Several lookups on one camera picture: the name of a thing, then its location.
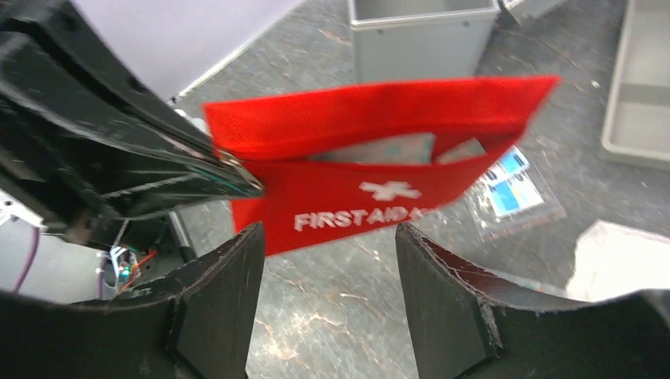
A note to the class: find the blue plasters bag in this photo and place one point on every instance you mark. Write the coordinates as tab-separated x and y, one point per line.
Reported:
511	196

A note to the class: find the red first aid pouch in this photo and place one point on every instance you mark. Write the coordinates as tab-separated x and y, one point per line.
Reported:
341	162

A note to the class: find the grey metal case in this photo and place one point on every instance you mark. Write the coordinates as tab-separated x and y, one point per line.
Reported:
423	39

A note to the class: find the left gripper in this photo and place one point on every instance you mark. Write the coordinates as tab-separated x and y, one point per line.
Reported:
87	146

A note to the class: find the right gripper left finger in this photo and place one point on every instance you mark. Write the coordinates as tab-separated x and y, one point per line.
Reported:
194	322

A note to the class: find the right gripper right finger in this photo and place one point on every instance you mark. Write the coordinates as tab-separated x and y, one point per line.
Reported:
467	322

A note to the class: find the grey divider tray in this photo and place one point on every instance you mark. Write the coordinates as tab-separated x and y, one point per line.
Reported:
636	122

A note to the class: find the white gauze pad bag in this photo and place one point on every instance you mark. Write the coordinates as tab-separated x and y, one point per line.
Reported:
611	260

